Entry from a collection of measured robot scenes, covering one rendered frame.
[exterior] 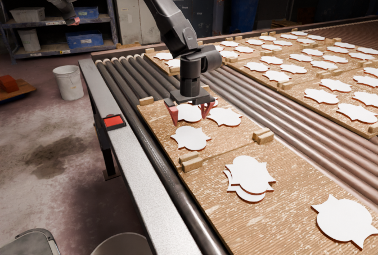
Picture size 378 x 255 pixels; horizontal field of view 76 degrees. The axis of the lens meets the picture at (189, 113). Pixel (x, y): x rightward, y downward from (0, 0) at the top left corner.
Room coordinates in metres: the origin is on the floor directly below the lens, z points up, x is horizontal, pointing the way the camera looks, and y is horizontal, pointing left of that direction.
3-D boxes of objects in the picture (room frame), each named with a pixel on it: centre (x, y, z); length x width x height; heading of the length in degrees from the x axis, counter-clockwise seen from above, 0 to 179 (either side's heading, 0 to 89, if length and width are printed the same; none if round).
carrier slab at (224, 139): (0.77, -0.03, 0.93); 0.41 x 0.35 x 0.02; 27
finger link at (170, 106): (0.62, 0.03, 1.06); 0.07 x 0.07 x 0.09; 26
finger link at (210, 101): (0.65, -0.03, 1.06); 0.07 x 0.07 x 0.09; 26
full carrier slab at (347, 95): (0.92, -0.67, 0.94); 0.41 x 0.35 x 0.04; 28
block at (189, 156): (0.53, 0.00, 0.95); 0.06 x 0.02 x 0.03; 117
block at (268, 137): (0.63, -0.25, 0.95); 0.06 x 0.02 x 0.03; 117
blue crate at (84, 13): (4.82, 1.95, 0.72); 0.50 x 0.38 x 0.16; 104
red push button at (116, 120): (0.76, 0.28, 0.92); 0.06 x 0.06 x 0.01; 28
